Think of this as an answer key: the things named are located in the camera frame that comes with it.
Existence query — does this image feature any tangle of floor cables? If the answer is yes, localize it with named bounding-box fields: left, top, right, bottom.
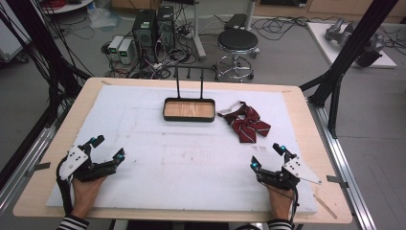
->
left=100, top=6, right=200, bottom=81

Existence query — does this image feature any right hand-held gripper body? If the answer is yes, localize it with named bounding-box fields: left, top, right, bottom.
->
left=256, top=154, right=323, bottom=192

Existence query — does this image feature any black round stool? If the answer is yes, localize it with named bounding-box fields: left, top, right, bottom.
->
left=215, top=28, right=261, bottom=81

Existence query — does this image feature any metal table clamp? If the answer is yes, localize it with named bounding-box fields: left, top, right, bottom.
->
left=24, top=161, right=52, bottom=178
left=326, top=173, right=350, bottom=190

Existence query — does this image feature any thin wooden stick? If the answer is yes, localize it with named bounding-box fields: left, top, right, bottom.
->
left=312, top=193, right=339, bottom=220

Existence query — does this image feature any white round table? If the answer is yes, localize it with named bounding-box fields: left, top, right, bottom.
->
left=40, top=0, right=95, bottom=15

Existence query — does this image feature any flat black box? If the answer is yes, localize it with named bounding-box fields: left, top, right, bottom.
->
left=224, top=12, right=249, bottom=31

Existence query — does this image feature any grey robot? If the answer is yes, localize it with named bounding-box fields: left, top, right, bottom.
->
left=325, top=16, right=388, bottom=69

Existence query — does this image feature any black hook rack wooden tray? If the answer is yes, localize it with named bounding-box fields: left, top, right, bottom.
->
left=162, top=64, right=220, bottom=124

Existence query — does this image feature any black metal frame stand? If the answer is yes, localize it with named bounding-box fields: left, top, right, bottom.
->
left=299, top=0, right=400, bottom=140
left=0, top=0, right=94, bottom=128

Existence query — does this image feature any white floor platform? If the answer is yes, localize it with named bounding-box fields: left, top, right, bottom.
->
left=305, top=20, right=398, bottom=70

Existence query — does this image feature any clear plastic bag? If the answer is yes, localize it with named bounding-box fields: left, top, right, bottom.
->
left=86, top=5, right=124, bottom=31

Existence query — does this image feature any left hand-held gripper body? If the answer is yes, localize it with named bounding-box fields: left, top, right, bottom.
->
left=58, top=143, right=118, bottom=184

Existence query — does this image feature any person's right hand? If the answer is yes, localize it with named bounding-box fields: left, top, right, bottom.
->
left=266, top=185, right=295, bottom=222

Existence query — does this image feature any black computer tower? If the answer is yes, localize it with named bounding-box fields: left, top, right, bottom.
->
left=155, top=5, right=176, bottom=53
left=131, top=9, right=158, bottom=64

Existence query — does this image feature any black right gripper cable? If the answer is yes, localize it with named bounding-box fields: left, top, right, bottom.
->
left=259, top=181, right=301, bottom=230

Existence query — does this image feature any white foam board mat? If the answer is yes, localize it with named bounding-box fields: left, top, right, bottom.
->
left=45, top=83, right=319, bottom=216

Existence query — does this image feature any white desk leg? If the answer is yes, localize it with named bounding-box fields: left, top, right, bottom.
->
left=191, top=0, right=208, bottom=62

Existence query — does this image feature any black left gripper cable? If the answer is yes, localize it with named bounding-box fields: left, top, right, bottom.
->
left=56, top=158, right=75, bottom=217

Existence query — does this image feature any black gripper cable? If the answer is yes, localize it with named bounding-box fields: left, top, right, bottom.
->
left=56, top=158, right=75, bottom=217
left=259, top=181, right=301, bottom=230

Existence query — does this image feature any dark red striped bow tie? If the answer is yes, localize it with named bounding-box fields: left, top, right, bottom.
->
left=217, top=101, right=272, bottom=144

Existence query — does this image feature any person's left hand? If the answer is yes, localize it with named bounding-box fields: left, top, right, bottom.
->
left=70, top=176, right=107, bottom=221

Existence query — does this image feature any white bench power supply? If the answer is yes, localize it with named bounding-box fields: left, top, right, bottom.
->
left=106, top=34, right=125, bottom=62
left=118, top=37, right=136, bottom=65

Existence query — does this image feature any aluminium rail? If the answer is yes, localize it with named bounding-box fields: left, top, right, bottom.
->
left=306, top=97, right=378, bottom=230
left=0, top=103, right=71, bottom=219

